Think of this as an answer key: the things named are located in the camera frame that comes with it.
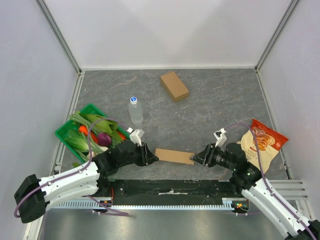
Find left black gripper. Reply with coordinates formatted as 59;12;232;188
118;142;159;168

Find brown cardboard box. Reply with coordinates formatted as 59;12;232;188
160;71;190;103

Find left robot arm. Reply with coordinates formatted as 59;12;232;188
14;140;159;224

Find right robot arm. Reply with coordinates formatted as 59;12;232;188
191;143;320;240

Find purple onion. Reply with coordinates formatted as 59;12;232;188
97;132;112;147

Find clear plastic water bottle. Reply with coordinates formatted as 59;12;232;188
128;96;144;125

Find green long beans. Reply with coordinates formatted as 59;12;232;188
65;111;125;156

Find beige cassava chips bag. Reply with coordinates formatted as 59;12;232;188
238;130;279;173

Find red snack bag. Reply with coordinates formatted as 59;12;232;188
250;119;289;151

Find orange carrot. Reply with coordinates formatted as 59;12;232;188
78;125;98;143

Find green leafy vegetable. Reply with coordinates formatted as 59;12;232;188
63;113;123;168

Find green plastic basket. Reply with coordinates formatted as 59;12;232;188
54;103;131;163

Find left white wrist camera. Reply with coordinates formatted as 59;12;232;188
127;128;145;147

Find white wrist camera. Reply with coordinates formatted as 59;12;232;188
127;128;145;147
213;128;227;148

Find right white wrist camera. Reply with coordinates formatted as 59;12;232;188
213;128;227;148

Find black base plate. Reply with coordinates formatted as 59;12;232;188
91;179;244;206

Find grey cable duct rail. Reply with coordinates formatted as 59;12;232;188
53;198;250;211

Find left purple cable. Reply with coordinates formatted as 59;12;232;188
13;117;133;218

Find purple cable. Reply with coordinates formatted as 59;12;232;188
13;117;133;218
224;121;318;240

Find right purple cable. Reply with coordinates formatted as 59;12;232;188
224;121;318;240

